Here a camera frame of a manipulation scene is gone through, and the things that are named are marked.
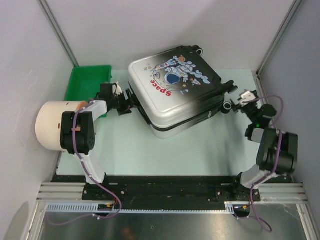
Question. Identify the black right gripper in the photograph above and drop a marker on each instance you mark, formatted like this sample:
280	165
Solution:
238	106

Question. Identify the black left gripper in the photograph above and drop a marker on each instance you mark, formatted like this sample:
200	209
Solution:
126	108

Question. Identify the space astronaut print suitcase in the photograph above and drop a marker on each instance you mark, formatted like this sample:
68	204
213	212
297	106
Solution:
177	89

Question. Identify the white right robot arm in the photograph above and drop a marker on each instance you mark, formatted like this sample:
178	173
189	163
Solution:
278	151

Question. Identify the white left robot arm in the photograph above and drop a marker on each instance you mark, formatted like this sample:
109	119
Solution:
77	134

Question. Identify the green plastic bin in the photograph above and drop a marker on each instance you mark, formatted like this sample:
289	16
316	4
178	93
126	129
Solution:
85	81

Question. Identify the beige cylindrical drum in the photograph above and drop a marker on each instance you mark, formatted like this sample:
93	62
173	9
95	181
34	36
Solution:
49	122

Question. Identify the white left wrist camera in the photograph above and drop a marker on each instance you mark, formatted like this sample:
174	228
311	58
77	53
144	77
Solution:
116	89

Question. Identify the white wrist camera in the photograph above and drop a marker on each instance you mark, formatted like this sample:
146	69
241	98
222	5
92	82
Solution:
246	97
116	89

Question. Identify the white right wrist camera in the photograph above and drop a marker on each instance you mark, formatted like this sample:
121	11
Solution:
246	97

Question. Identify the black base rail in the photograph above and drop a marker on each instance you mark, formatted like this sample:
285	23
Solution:
164	191

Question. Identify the grey slotted cable duct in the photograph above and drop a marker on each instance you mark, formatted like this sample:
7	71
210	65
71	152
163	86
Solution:
103	208

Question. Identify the aluminium frame post right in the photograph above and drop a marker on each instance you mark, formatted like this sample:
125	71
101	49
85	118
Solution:
296	4

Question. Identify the aluminium frame post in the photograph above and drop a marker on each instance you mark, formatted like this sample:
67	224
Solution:
46	9
296	4

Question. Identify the aluminium frame post left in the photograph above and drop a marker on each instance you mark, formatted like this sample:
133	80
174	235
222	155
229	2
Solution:
46	9

